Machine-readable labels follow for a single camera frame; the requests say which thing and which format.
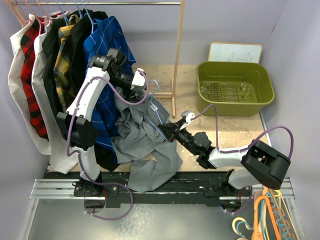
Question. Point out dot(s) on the beige shirt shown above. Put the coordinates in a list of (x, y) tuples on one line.
[(17, 93)]

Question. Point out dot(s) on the black dark shirt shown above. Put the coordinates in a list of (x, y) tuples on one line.
[(50, 46)]

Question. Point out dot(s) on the olive green plastic bin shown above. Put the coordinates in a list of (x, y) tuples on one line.
[(237, 89)]

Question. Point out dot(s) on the blue plaid shirt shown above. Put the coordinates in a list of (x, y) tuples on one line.
[(108, 34)]

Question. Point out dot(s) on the red plaid shirt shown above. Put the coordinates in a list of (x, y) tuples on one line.
[(27, 46)]

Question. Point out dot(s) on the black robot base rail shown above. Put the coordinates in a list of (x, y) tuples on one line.
[(184, 188)]

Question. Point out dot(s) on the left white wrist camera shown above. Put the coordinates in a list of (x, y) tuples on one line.
[(138, 81)]

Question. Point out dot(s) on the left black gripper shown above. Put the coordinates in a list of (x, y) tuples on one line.
[(130, 97)]

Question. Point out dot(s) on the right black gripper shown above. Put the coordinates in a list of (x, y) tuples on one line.
[(171, 130)]

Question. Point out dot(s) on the pink hanger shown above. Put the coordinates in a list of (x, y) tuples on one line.
[(23, 17)]

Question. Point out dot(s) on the light blue hanger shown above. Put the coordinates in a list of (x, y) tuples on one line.
[(161, 114)]

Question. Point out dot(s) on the wooden clothes rack frame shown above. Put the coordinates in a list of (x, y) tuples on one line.
[(172, 94)]

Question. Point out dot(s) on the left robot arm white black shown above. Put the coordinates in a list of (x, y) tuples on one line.
[(76, 123)]

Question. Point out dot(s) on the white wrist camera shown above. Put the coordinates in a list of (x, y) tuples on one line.
[(138, 81), (187, 118)]

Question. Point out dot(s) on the yellow hanger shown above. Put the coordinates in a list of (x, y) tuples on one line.
[(281, 213)]

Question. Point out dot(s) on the small whiteboard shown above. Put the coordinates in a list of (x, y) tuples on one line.
[(235, 52)]

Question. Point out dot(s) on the metal clothes rail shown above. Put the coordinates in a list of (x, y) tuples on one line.
[(69, 3)]

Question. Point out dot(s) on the yellow plaid shirt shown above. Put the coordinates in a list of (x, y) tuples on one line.
[(65, 87)]

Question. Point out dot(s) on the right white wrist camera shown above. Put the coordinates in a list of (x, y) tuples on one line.
[(187, 118)]

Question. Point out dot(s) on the grey shirt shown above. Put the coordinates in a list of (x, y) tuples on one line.
[(153, 159)]

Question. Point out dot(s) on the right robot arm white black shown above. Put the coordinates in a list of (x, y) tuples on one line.
[(257, 164)]

